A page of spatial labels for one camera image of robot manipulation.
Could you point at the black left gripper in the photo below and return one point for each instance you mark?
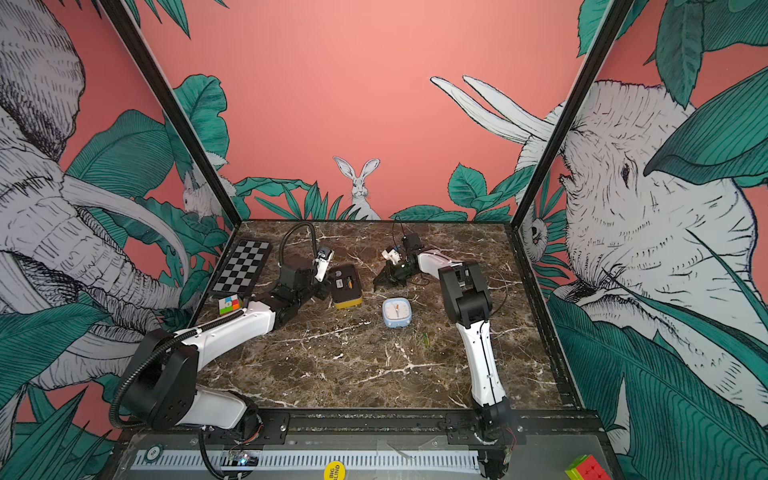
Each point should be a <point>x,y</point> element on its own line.
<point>326,290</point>

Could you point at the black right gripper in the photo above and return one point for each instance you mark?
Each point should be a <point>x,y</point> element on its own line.
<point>393,278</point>

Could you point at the yellow square alarm clock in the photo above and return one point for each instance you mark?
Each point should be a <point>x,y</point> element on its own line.
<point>346,290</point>

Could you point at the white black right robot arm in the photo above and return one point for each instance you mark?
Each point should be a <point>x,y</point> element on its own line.
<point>468,304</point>

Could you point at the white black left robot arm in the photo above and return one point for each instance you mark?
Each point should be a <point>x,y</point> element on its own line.
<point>159,386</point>

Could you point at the light blue small alarm clock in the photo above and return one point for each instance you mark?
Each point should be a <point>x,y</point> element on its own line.
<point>397,312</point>

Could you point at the black white chessboard box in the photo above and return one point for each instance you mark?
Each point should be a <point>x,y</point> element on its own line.
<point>242,268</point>

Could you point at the colourful puzzle cube on table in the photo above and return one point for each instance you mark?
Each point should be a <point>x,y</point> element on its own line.
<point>229,304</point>

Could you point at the yellow round sticker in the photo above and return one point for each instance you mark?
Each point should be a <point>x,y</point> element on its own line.
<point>335,470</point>

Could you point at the colourful puzzle cube on ledge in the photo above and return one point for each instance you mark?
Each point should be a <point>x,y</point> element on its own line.
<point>586,467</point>

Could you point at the white perforated rail strip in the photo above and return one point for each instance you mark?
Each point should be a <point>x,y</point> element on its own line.
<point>305,460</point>

